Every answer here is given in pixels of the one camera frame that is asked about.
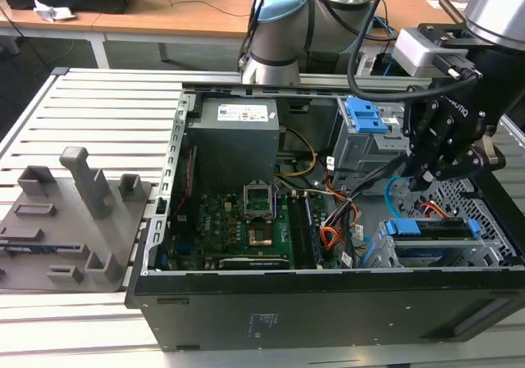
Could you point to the hard disk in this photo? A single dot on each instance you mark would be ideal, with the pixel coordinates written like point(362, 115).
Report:
point(404, 227)

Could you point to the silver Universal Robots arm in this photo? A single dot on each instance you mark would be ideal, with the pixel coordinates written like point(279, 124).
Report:
point(279, 36)

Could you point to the blue plastic cage latch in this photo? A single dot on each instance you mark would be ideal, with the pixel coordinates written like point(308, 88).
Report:
point(363, 116)

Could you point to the green motherboard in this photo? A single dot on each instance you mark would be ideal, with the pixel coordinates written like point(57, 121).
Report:
point(217, 228)

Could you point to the metal disk bay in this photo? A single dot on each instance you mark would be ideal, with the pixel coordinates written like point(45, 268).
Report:
point(484, 249)

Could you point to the black graphics card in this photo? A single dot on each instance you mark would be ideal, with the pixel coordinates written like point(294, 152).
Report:
point(254, 262)

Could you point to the CPU socket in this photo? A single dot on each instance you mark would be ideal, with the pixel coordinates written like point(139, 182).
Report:
point(259, 237)

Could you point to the grey plastic parts rack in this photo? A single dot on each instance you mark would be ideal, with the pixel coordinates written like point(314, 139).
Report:
point(61, 245)

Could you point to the white paper sheet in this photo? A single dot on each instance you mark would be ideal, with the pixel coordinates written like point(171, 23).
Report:
point(436, 4)

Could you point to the grey power supply unit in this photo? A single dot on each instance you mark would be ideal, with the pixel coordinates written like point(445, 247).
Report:
point(229, 142)

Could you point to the RAM stick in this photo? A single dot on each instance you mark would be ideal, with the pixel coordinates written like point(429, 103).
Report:
point(311, 233)

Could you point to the crumpled white paper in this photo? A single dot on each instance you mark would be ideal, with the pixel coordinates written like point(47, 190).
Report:
point(53, 12)

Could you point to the black open PC case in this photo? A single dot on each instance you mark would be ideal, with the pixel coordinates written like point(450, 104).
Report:
point(287, 310)

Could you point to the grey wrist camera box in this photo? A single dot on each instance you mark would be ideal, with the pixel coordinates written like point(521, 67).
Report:
point(418, 54)

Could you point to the long wooden desk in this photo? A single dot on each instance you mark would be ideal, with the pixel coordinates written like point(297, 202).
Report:
point(184, 15)

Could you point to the white power strip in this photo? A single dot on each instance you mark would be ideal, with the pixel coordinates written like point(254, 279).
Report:
point(366, 64)

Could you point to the metal drive cage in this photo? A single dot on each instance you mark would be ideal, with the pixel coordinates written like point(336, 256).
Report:
point(365, 151)

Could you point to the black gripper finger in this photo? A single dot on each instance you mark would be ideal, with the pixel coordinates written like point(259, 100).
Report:
point(426, 138)
point(471, 159)

